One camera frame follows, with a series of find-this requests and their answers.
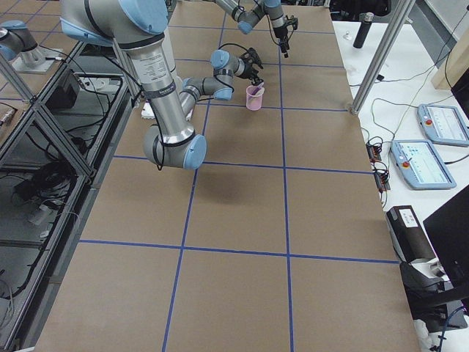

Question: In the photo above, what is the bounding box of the purple highlighter pen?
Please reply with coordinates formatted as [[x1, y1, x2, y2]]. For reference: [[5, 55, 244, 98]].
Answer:
[[250, 84, 263, 95]]

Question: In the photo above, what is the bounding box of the blue teach pendant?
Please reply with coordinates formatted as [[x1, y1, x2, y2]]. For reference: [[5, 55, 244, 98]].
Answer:
[[391, 139, 457, 190], [417, 104, 468, 147]]

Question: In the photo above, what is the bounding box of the pink mesh pen holder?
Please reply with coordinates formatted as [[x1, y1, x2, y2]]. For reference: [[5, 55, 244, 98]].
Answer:
[[245, 86, 265, 111]]

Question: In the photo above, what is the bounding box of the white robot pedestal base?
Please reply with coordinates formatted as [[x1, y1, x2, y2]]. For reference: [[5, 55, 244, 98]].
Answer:
[[140, 75, 195, 122]]

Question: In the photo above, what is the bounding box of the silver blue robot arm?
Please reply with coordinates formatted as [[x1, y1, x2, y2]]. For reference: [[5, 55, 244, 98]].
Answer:
[[214, 0, 298, 58], [61, 1, 262, 169]]

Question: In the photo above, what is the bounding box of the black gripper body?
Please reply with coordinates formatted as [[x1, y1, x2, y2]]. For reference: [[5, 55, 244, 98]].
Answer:
[[241, 62, 259, 80], [274, 24, 289, 43]]

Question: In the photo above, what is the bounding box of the black water bottle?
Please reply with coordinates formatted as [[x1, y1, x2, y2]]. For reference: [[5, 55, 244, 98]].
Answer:
[[352, 12, 374, 48]]

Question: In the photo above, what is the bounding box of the far blue teach pendant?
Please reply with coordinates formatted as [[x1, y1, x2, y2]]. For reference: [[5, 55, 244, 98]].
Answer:
[[417, 104, 468, 147]]

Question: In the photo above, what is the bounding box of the black monitor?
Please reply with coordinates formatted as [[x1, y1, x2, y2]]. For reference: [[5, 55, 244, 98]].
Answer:
[[424, 186, 468, 284]]

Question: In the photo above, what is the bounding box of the aluminium frame post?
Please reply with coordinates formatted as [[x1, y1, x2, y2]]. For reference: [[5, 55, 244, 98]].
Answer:
[[349, 0, 416, 115]]

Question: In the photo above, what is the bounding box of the small black box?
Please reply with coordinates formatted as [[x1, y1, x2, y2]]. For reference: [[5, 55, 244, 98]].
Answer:
[[386, 205, 436, 264]]

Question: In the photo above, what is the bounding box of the near blue teach pendant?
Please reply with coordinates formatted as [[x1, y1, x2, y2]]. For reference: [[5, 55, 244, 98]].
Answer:
[[391, 139, 457, 190]]

